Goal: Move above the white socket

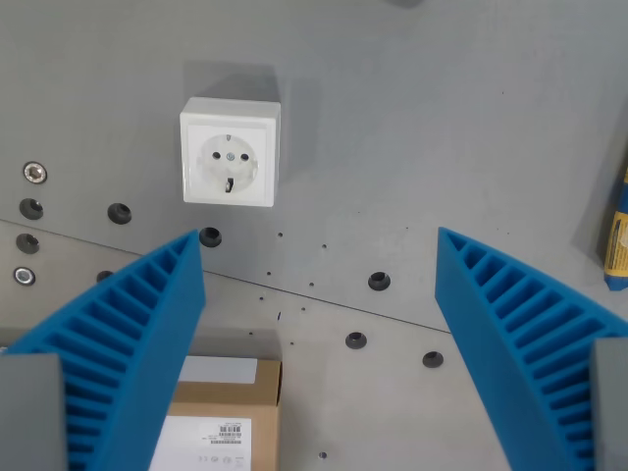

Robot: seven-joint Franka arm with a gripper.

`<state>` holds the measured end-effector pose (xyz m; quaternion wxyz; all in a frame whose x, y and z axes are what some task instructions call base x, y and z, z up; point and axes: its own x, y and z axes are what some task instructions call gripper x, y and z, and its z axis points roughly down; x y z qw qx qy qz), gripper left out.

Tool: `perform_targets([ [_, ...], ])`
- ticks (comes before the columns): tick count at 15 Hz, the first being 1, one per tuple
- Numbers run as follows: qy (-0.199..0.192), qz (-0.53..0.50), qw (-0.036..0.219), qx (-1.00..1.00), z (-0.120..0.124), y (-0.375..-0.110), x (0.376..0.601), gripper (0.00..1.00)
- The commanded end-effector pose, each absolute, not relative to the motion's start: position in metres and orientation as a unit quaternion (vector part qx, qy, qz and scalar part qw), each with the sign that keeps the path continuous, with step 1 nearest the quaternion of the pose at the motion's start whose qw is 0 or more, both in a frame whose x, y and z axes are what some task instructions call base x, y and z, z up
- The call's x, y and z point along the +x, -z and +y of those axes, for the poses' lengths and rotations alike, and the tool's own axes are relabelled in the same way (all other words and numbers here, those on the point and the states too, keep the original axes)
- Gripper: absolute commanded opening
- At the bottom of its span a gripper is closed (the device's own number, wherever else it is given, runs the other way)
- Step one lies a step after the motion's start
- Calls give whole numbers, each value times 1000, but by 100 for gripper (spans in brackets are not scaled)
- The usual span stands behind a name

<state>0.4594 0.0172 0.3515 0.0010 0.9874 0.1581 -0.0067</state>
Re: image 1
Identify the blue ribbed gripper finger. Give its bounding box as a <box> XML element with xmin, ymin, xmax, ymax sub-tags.
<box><xmin>0</xmin><ymin>229</ymin><xmax>206</xmax><ymax>471</ymax></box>
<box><xmin>435</xmin><ymin>226</ymin><xmax>628</xmax><ymax>471</ymax></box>

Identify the brown cardboard box with labels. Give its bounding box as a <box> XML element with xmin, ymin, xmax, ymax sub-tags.
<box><xmin>148</xmin><ymin>355</ymin><xmax>284</xmax><ymax>471</ymax></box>

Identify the yellow and blue package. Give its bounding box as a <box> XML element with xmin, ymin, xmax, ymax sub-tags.
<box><xmin>601</xmin><ymin>164</ymin><xmax>628</xmax><ymax>291</ymax></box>

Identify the white wall socket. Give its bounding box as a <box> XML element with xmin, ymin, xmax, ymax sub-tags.
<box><xmin>179</xmin><ymin>96</ymin><xmax>283</xmax><ymax>210</ymax></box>

